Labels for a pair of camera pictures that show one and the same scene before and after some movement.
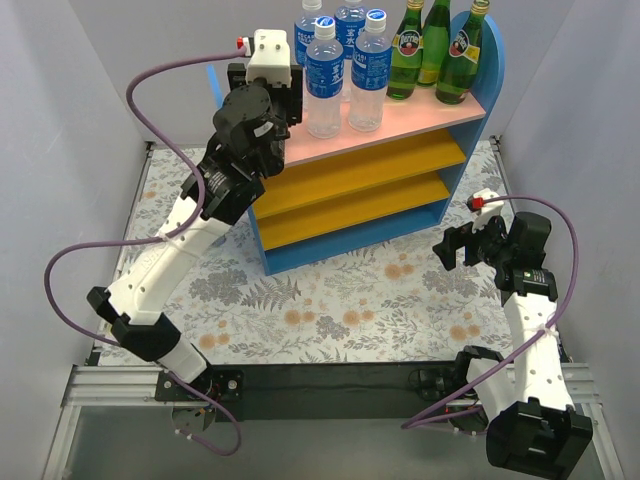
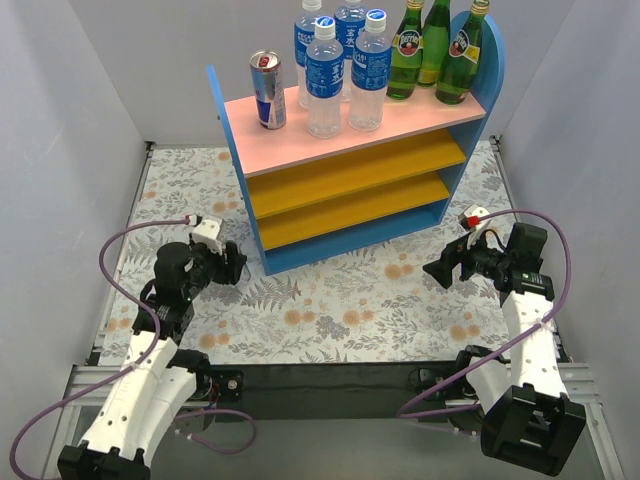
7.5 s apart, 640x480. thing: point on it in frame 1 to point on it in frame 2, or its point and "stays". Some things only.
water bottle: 349,16 stays
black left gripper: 296,93 to 232,262
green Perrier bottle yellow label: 407,51 stays
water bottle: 304,34 stays
